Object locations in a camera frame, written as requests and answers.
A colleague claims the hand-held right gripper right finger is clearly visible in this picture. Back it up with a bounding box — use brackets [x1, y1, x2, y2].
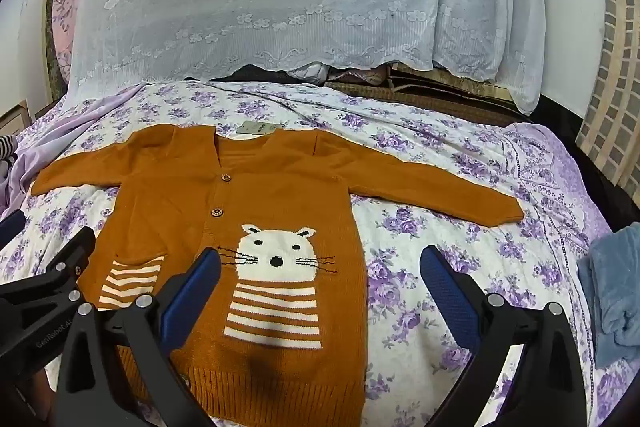
[419, 245, 587, 427]

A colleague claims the paper hang tag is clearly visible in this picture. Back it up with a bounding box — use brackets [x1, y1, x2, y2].
[235, 122, 285, 138]

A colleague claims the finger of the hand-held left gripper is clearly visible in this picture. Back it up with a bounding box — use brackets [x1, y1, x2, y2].
[0, 209, 26, 250]
[0, 226, 97, 324]

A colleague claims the beige checkered cloth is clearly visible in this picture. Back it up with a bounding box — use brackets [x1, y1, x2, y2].
[575, 0, 640, 188]

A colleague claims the lavender patterned quilt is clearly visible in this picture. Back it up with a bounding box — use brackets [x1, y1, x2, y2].
[500, 122, 616, 268]

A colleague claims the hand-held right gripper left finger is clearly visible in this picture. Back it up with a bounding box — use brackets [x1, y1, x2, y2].
[55, 247, 222, 427]

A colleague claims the blue towel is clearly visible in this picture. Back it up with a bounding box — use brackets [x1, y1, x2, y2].
[577, 222, 640, 368]

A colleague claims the purple floral bedsheet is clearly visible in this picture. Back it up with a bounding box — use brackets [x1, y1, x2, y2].
[0, 79, 626, 427]

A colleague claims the orange knit cat sweater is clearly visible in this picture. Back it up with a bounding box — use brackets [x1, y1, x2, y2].
[30, 124, 525, 427]

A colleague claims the person's left forearm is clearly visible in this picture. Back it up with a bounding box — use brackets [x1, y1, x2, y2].
[0, 134, 18, 168]

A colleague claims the folded pinkish blanket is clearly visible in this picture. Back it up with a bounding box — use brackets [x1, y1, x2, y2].
[325, 66, 392, 86]

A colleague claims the plain lavender cloth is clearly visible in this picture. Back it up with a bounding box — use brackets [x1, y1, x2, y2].
[10, 84, 151, 208]

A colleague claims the brown woven mat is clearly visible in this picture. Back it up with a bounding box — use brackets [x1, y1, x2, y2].
[325, 62, 536, 128]

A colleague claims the dark floral cloth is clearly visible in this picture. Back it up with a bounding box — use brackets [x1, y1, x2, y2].
[44, 0, 68, 84]

